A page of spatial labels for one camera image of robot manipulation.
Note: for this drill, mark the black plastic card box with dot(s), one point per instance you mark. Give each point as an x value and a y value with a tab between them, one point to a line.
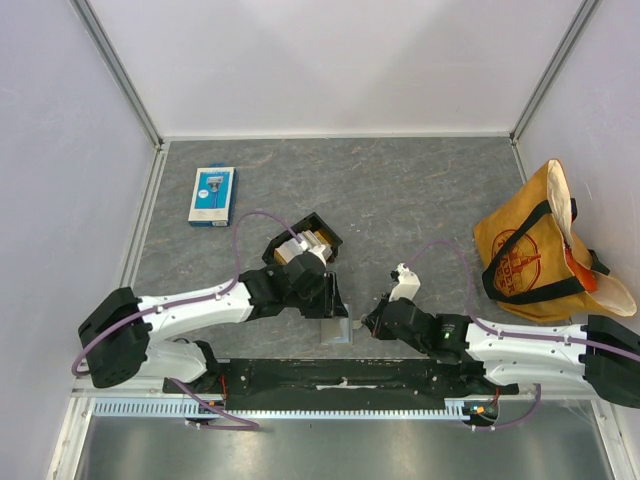
311	221

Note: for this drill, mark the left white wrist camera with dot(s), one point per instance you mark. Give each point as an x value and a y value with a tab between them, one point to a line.
321	251

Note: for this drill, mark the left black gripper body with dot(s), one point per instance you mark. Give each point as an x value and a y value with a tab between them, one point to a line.
312	302

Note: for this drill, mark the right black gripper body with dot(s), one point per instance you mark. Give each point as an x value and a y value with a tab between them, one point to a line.
378	316

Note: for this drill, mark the grey card holder wallet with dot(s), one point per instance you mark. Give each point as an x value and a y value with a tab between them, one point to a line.
339	330

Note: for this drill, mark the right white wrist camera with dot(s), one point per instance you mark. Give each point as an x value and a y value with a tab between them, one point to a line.
407	283

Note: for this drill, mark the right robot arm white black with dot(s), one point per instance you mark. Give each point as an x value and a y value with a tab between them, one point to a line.
599	356

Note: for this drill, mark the grey slotted cable duct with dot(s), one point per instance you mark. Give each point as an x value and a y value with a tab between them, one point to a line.
190	409

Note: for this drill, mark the blue razor package box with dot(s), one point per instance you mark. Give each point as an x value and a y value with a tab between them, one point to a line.
213	197

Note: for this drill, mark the yellow tote bag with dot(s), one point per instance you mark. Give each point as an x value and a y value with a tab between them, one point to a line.
535	266

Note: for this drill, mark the white card stack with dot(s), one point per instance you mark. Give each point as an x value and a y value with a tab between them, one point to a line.
310	240

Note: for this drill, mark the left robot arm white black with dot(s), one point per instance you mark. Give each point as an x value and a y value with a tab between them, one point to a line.
128	336

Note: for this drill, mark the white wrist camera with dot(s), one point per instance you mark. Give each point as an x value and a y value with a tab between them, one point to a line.
407	283
321	251

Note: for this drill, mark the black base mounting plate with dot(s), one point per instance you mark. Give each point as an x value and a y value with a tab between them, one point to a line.
345	384

